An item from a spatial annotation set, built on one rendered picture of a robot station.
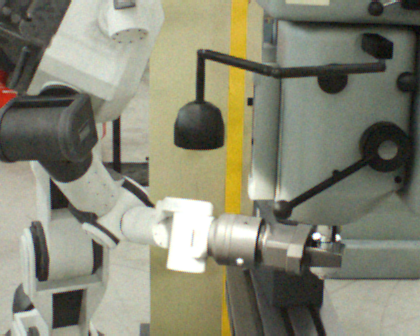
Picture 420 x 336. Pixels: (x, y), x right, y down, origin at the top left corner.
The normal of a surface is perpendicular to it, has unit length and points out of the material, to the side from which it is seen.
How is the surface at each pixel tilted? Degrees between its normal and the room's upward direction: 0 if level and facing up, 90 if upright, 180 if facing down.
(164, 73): 90
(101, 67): 59
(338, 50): 90
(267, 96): 90
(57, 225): 95
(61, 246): 81
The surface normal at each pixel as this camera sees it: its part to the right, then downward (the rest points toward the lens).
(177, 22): 0.11, 0.25
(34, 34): 0.41, -0.30
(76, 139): 0.98, -0.03
